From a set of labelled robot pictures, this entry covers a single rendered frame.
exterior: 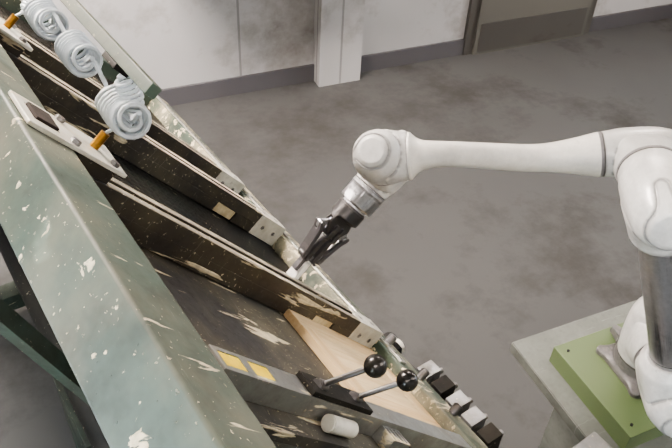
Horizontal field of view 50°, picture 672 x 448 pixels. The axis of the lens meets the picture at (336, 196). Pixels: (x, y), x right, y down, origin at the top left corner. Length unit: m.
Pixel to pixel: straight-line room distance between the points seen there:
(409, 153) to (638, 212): 0.46
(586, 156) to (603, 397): 0.77
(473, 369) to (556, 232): 1.06
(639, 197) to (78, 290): 1.06
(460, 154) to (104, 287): 0.90
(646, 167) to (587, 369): 0.81
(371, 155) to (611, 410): 1.04
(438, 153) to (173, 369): 0.92
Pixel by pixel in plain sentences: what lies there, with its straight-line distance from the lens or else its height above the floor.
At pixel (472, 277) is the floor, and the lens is 3.53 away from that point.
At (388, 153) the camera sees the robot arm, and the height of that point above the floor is 1.60.
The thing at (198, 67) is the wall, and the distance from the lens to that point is 4.63.
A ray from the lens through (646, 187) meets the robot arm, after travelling 1.51.
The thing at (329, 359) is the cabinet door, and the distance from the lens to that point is 1.56.
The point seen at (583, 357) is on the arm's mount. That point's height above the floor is 0.81.
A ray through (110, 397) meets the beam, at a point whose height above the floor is 1.82.
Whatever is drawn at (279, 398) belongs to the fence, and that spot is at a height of 1.50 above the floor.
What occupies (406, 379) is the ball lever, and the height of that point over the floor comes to 1.42.
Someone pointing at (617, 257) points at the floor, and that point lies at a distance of 3.88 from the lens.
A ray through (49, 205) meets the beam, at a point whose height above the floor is 1.85.
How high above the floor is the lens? 2.42
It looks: 38 degrees down
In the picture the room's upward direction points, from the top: 3 degrees clockwise
